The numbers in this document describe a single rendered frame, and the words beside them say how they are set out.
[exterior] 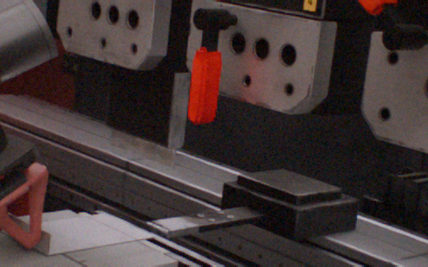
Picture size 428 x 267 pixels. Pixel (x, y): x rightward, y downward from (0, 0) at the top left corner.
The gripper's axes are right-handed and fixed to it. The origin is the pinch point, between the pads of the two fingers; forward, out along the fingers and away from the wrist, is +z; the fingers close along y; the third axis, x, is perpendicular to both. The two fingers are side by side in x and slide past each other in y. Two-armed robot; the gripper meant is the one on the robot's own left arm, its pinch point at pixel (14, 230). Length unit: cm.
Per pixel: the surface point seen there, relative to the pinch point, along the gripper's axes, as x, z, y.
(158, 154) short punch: -15.2, 0.3, -4.2
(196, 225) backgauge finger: -16.9, 11.0, -3.5
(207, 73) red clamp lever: -13.9, -12.7, -18.0
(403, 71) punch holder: -18.2, -13.6, -34.9
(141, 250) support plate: -8.2, 6.6, -6.4
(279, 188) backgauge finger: -28.7, 14.3, -4.1
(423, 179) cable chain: -47, 24, -9
